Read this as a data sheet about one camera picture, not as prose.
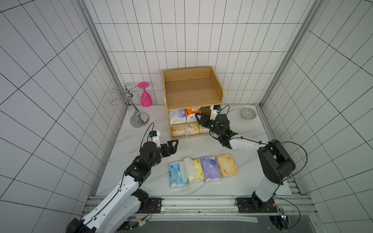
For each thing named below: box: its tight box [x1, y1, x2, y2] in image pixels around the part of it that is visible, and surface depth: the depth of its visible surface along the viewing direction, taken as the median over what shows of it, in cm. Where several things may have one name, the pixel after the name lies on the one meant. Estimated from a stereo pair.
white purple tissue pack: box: [169, 108, 187, 126], surface depth 85 cm
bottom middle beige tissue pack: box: [185, 122, 200, 135], surface depth 99 cm
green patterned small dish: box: [240, 107, 257, 121], surface depth 113 cm
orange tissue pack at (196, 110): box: [185, 106, 202, 117], surface depth 86 cm
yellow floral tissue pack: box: [188, 158, 205, 183], surface depth 81 cm
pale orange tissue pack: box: [216, 154, 239, 178], surface depth 84 cm
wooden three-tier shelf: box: [161, 66, 226, 140], surface depth 86 cm
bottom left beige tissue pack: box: [171, 125, 187, 137], surface depth 98 cm
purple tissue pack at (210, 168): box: [200, 156, 223, 183], surface depth 82 cm
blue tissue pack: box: [169, 161, 189, 189], surface depth 81 cm
